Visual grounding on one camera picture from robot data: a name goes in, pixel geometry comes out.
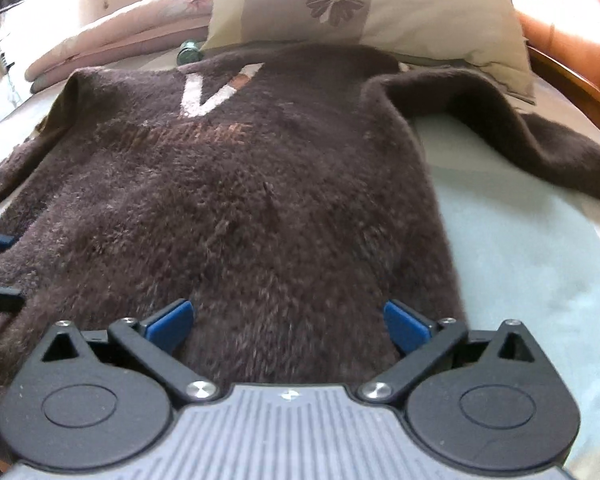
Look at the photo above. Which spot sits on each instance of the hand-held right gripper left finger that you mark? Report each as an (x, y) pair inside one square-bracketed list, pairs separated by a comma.
[(172, 322)]

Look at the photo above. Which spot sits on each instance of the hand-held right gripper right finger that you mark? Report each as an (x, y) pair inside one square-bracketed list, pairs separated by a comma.
[(405, 327)]

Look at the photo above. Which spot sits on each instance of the brown fuzzy sweater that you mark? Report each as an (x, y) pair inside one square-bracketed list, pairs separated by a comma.
[(255, 185)]

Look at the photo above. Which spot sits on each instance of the folded pink floral quilt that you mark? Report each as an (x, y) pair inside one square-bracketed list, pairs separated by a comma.
[(120, 35)]

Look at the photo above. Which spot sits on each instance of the green glass bottle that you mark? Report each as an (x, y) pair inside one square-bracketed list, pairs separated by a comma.
[(187, 52)]

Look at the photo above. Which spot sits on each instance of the cream floral pillow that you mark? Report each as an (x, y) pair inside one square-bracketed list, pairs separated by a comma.
[(405, 10)]

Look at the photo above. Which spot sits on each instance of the orange wooden headboard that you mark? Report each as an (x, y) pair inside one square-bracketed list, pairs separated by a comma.
[(570, 25)]

